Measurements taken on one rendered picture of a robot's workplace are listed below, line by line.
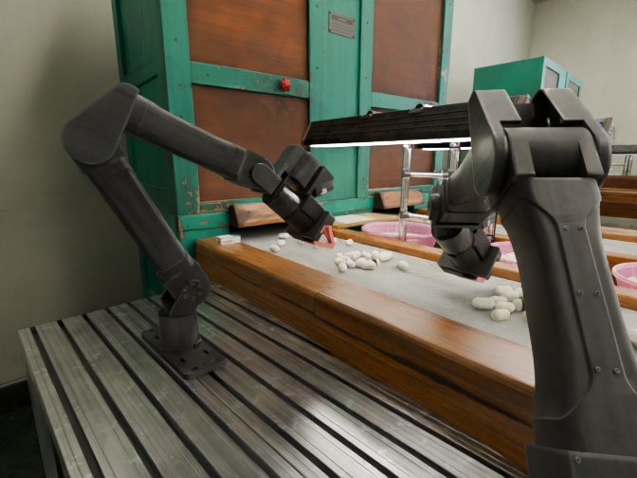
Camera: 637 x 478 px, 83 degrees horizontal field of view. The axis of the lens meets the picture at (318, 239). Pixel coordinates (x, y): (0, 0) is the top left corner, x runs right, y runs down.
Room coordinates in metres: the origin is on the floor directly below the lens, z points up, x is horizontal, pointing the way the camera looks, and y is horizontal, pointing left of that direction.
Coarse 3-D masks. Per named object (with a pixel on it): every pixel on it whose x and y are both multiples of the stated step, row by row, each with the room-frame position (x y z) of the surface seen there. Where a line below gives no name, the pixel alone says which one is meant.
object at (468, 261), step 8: (472, 248) 0.62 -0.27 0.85; (496, 248) 0.64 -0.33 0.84; (448, 256) 0.64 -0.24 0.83; (456, 256) 0.62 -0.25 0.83; (464, 256) 0.62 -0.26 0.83; (472, 256) 0.63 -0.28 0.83; (480, 256) 0.64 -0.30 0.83; (488, 256) 0.64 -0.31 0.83; (496, 256) 0.63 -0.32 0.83; (440, 264) 0.69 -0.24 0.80; (448, 264) 0.68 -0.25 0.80; (456, 264) 0.65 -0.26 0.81; (464, 264) 0.64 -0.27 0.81; (472, 264) 0.64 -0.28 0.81; (480, 264) 0.64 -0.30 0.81; (488, 264) 0.63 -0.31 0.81; (464, 272) 0.65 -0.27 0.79; (472, 272) 0.64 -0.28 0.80; (480, 272) 0.63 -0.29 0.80; (488, 272) 0.62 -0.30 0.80
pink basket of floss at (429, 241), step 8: (368, 224) 1.30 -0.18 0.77; (376, 224) 1.33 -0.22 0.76; (384, 224) 1.34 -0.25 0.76; (392, 224) 1.35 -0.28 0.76; (408, 224) 1.33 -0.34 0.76; (416, 224) 1.32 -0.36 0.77; (424, 224) 1.30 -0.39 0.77; (368, 232) 1.16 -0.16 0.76; (376, 232) 1.32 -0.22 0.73; (416, 232) 1.31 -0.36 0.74; (424, 232) 1.28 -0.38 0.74; (408, 240) 1.09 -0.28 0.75; (416, 240) 1.10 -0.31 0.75; (424, 240) 1.11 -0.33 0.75; (432, 240) 1.13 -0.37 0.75
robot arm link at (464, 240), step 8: (432, 232) 0.62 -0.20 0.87; (440, 232) 0.61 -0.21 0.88; (448, 232) 0.60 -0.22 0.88; (456, 232) 0.59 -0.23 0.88; (464, 232) 0.60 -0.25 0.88; (440, 240) 0.60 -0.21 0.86; (448, 240) 0.59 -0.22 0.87; (456, 240) 0.60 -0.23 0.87; (464, 240) 0.60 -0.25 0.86; (472, 240) 0.62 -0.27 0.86; (448, 248) 0.61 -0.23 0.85; (456, 248) 0.61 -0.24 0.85; (464, 248) 0.61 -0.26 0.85
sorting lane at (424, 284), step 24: (264, 240) 1.16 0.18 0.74; (288, 240) 1.16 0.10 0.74; (312, 264) 0.88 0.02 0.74; (384, 264) 0.88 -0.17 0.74; (432, 264) 0.88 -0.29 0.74; (384, 288) 0.70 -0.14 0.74; (408, 288) 0.70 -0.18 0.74; (432, 288) 0.70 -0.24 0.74; (456, 288) 0.70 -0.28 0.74; (480, 288) 0.70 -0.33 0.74; (456, 312) 0.59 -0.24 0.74; (480, 312) 0.59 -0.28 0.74; (624, 312) 0.59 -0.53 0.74; (504, 336) 0.50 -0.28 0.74; (528, 336) 0.50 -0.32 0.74
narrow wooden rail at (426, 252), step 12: (360, 240) 1.10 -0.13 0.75; (372, 240) 1.07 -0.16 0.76; (384, 240) 1.05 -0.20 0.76; (396, 240) 1.05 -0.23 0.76; (408, 252) 0.96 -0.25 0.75; (420, 252) 0.93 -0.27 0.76; (432, 252) 0.91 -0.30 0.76; (504, 264) 0.80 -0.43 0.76; (504, 276) 0.76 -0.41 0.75; (516, 276) 0.74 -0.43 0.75; (624, 288) 0.64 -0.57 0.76; (624, 300) 0.60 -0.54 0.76; (636, 300) 0.59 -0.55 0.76
